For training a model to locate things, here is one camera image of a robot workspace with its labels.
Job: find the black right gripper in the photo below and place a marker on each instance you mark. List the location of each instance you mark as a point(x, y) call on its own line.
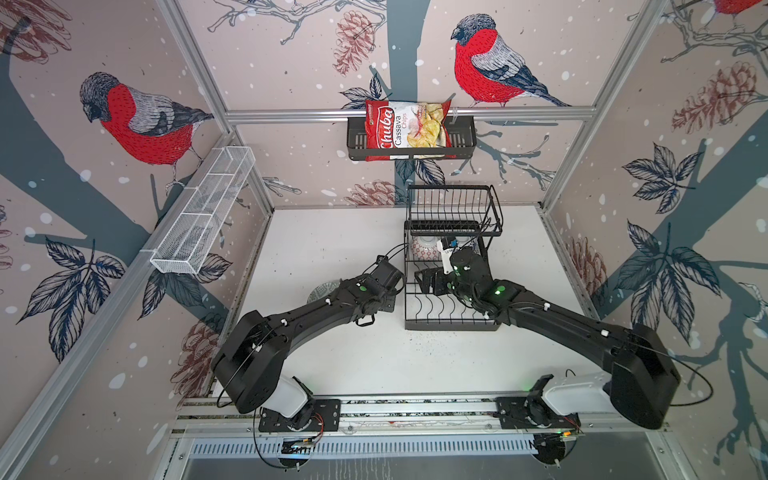
point(436, 276)

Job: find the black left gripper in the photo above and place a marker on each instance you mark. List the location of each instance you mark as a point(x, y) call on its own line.
point(391, 303)

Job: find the grey green patterned bowl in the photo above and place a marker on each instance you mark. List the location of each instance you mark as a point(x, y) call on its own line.
point(323, 290)

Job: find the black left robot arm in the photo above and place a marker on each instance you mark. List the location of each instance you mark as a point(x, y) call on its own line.
point(249, 365)

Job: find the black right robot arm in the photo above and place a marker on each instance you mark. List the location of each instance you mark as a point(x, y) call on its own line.
point(640, 379)

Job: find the black two-tier dish rack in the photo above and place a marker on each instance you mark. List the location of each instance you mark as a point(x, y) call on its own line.
point(447, 231)

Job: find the red cassava chips bag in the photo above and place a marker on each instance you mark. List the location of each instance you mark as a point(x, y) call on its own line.
point(406, 125)

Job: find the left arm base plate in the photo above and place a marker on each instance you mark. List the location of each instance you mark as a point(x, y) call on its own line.
point(317, 416)

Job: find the black wall basket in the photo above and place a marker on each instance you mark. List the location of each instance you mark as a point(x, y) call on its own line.
point(461, 141)

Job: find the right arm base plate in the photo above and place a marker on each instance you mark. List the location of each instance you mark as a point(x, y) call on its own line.
point(523, 413)

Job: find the white mesh wall shelf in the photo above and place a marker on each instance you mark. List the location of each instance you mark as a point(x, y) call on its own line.
point(190, 239)

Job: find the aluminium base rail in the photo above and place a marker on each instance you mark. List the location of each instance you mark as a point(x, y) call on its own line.
point(416, 414)

